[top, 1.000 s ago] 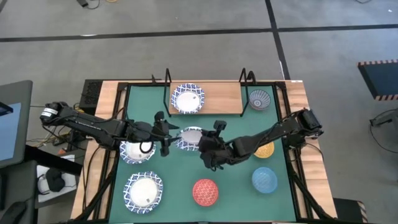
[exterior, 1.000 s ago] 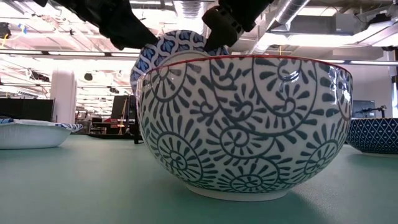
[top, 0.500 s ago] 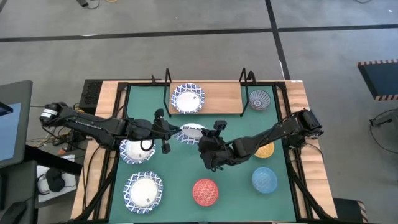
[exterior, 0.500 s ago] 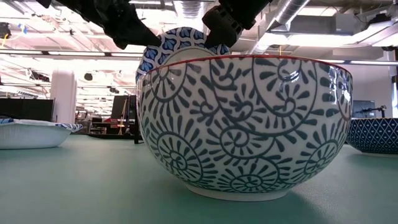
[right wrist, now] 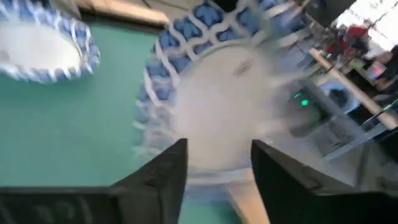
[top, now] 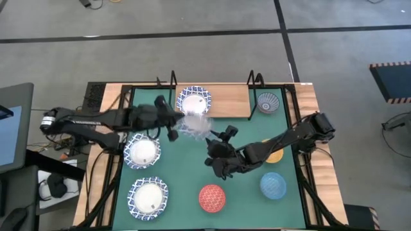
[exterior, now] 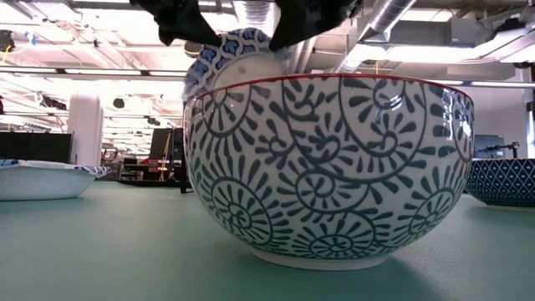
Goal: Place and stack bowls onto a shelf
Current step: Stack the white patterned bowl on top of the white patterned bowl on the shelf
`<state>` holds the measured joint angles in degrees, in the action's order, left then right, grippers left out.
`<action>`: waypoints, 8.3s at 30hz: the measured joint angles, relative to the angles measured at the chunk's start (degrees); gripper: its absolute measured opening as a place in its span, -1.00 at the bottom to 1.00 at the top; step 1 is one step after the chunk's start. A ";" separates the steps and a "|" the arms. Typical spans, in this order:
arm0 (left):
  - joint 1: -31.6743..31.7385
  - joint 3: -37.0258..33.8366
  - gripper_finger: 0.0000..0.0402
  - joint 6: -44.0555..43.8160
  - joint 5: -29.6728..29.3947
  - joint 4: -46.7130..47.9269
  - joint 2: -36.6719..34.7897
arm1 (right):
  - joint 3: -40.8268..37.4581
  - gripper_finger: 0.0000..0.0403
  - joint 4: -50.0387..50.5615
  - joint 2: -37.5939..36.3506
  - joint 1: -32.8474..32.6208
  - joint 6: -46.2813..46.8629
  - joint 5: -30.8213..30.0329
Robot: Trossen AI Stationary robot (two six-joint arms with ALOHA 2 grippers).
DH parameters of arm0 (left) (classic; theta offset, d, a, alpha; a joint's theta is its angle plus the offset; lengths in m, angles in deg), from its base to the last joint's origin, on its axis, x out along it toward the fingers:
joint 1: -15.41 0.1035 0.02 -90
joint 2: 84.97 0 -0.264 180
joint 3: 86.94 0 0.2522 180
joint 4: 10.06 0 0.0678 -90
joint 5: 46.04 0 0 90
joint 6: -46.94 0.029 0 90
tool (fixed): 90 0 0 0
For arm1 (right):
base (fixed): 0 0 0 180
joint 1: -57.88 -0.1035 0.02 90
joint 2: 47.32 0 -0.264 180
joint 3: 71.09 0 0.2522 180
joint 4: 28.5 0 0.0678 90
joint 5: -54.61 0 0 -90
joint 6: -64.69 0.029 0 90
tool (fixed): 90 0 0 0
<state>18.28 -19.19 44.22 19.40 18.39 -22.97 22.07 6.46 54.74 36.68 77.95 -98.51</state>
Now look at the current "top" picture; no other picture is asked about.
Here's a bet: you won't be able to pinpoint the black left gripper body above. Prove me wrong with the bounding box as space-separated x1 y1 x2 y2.
128 104 176 131

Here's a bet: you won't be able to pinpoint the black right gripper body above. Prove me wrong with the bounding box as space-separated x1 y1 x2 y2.
205 138 245 169

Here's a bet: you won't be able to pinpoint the blue white patterned shallow bowl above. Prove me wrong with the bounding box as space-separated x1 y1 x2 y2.
127 176 170 221
123 133 162 170
176 85 213 116

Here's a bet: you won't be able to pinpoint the clear plastic bag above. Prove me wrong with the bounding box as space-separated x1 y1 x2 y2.
178 114 214 141

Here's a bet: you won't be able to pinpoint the red interior floral exterior bowl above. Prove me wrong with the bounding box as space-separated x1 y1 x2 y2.
198 184 227 214

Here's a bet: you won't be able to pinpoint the green table mat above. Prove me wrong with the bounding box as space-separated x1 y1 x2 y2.
112 87 306 230

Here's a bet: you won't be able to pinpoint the blue interior orange exterior bowl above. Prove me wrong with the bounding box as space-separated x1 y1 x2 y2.
259 171 288 200

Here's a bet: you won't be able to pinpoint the yellow interior blue exterior bowl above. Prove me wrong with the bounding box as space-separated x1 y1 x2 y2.
261 138 285 164

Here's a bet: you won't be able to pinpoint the black perforated panel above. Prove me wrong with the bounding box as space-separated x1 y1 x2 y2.
82 82 107 112

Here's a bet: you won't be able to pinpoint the bowl with radial striped interior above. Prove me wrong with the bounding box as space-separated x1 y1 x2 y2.
256 92 281 114

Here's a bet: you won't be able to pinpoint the wooden table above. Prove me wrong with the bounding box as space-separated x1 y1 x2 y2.
73 81 349 227

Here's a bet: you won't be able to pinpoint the white paper sheet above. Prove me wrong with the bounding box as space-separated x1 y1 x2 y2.
37 159 80 207

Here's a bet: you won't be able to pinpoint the black headphones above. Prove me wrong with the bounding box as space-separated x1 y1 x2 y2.
46 173 69 199

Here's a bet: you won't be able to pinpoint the black box with striped edge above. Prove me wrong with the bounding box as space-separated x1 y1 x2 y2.
344 204 380 230

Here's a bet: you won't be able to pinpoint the grey monitor with blue screen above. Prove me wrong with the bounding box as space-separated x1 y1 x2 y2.
0 82 35 174

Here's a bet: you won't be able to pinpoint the blue platform with striped edge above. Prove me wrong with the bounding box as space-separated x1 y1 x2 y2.
369 61 411 104

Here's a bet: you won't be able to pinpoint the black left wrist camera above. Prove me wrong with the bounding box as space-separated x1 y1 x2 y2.
153 94 168 108

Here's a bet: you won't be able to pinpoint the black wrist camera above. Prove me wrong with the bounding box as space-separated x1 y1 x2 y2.
223 125 239 139
153 94 168 108

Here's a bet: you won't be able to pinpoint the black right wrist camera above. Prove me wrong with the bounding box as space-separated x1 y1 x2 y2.
223 125 239 139

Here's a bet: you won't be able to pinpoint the black metal rig frame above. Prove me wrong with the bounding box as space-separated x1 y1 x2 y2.
75 69 346 229

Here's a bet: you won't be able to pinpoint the wooden shelf with black frame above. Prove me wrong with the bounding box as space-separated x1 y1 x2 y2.
168 69 267 121

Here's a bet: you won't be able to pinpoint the black floor cable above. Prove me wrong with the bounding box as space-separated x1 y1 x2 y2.
381 111 411 158

